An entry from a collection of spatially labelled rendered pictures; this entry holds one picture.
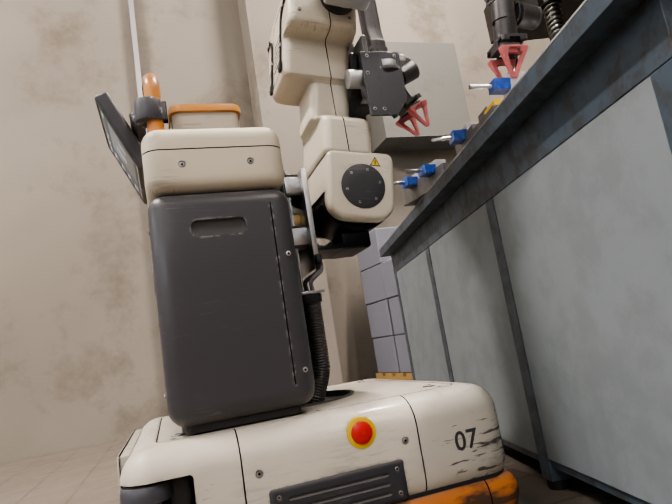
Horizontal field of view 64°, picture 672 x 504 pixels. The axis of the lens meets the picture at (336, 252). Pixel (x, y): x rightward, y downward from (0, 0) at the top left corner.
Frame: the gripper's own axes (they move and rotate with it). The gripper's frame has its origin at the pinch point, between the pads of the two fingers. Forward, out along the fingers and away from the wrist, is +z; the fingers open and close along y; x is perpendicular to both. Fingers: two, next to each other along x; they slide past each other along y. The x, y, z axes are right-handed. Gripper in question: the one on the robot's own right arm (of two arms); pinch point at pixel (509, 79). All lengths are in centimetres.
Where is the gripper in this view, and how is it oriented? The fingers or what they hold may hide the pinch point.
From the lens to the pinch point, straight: 145.1
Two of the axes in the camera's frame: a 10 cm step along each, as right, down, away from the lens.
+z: 0.6, 9.9, -1.0
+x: -9.9, 0.6, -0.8
